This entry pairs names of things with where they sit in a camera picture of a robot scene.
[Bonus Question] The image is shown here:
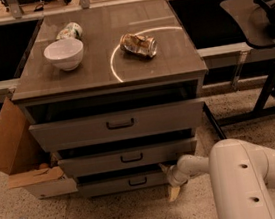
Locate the grey bottom drawer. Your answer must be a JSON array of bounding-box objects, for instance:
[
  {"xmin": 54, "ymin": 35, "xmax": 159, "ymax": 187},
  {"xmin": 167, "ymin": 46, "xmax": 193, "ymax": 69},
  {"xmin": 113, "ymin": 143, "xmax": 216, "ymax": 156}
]
[{"xmin": 77, "ymin": 164, "xmax": 167, "ymax": 198}]

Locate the black side table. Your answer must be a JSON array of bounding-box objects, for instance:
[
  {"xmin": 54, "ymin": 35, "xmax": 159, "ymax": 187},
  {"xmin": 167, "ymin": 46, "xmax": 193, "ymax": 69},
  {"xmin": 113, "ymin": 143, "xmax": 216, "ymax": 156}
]
[{"xmin": 188, "ymin": 0, "xmax": 275, "ymax": 144}]

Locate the grey top drawer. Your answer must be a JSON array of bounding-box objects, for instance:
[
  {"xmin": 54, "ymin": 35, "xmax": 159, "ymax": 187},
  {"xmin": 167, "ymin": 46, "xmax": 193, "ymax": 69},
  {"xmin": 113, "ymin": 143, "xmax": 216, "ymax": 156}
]
[{"xmin": 29, "ymin": 100, "xmax": 203, "ymax": 152}]

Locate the open cardboard box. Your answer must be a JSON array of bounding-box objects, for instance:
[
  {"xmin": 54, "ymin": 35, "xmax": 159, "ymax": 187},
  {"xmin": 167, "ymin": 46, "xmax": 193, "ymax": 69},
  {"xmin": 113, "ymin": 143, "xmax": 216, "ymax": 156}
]
[{"xmin": 0, "ymin": 98, "xmax": 78, "ymax": 199}]

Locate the white ceramic bowl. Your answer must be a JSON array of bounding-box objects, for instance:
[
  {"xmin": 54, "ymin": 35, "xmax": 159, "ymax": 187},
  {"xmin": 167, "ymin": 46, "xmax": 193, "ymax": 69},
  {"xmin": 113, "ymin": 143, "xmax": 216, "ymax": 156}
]
[{"xmin": 43, "ymin": 38, "xmax": 84, "ymax": 71}]

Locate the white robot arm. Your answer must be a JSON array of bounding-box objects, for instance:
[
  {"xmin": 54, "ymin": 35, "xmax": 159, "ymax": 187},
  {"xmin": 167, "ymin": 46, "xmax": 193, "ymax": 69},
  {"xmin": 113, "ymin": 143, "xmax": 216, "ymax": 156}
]
[{"xmin": 160, "ymin": 138, "xmax": 275, "ymax": 219}]

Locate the crushed metal can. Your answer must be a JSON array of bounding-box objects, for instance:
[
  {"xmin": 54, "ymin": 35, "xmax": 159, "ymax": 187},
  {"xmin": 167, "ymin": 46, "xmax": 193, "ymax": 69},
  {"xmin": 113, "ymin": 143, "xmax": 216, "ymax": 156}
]
[{"xmin": 119, "ymin": 33, "xmax": 157, "ymax": 59}]

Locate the grey drawer cabinet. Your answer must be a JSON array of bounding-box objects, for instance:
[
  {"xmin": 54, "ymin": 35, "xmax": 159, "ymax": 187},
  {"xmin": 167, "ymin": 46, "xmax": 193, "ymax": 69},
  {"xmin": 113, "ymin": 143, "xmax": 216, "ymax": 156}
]
[{"xmin": 1, "ymin": 0, "xmax": 223, "ymax": 207}]

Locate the grey middle drawer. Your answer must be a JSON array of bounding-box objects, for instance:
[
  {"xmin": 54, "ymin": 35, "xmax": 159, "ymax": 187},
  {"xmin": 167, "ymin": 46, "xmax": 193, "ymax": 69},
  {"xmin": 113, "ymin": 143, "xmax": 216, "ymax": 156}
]
[{"xmin": 58, "ymin": 138, "xmax": 197, "ymax": 178}]

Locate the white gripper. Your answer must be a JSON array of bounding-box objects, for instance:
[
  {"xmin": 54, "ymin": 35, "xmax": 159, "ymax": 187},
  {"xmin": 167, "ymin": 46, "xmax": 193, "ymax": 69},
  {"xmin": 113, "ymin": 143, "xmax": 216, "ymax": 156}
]
[{"xmin": 159, "ymin": 163, "xmax": 188, "ymax": 202}]

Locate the grey drawer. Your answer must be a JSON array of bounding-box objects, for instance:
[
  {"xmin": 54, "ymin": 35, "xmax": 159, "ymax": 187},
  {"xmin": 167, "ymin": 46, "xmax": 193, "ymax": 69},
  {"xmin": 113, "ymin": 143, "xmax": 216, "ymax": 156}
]
[
  {"xmin": 29, "ymin": 100, "xmax": 203, "ymax": 152},
  {"xmin": 58, "ymin": 138, "xmax": 197, "ymax": 178},
  {"xmin": 77, "ymin": 164, "xmax": 167, "ymax": 198}
]

